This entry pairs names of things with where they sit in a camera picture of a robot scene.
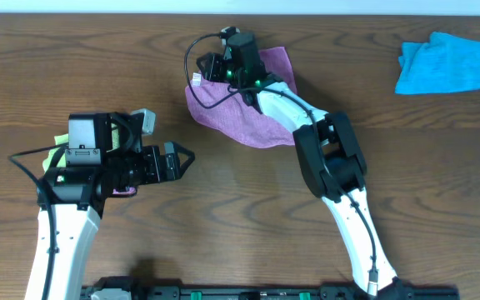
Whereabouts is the purple microfiber cloth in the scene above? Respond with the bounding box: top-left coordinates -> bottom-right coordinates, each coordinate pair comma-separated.
184,46 -> 298,150

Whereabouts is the black cable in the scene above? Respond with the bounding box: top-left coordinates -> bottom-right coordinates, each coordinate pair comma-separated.
7,143 -> 70,300
183,32 -> 378,284

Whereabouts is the right black cable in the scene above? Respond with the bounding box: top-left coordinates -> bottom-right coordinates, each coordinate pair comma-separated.
183,32 -> 378,284

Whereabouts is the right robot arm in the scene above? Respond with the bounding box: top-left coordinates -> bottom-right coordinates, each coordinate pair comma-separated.
197,27 -> 404,299

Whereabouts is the left black cable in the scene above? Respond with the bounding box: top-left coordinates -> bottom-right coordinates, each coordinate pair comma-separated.
7,143 -> 70,300

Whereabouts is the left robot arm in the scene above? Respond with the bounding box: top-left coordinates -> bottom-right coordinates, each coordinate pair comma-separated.
26,109 -> 195,299

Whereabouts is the blue microfiber cloth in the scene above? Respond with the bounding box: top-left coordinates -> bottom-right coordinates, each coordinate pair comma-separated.
395,32 -> 480,95

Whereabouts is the purple folded cloth under green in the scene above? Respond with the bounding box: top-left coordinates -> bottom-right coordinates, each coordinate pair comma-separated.
112,187 -> 138,198

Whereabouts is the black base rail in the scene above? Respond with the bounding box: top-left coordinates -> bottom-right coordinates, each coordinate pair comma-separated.
77,277 -> 460,300

